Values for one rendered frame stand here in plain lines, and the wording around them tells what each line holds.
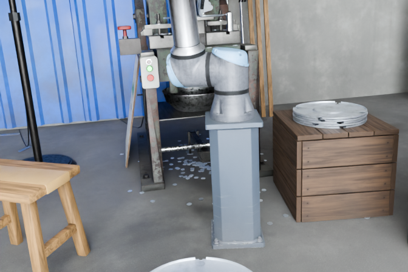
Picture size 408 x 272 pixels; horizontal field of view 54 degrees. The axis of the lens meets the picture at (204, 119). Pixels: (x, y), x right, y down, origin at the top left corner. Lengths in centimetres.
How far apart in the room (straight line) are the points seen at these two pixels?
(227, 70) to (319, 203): 65
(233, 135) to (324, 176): 43
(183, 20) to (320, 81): 252
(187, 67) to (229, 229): 58
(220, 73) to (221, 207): 46
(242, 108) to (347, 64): 253
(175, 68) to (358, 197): 85
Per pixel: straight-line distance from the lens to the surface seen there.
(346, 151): 156
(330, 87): 371
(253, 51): 187
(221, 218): 142
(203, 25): 193
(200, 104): 200
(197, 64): 130
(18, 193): 127
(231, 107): 129
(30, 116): 232
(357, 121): 165
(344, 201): 164
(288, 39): 349
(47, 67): 328
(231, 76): 128
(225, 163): 133
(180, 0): 125
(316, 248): 149
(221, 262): 98
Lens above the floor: 79
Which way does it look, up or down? 15 degrees down
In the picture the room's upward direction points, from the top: 3 degrees counter-clockwise
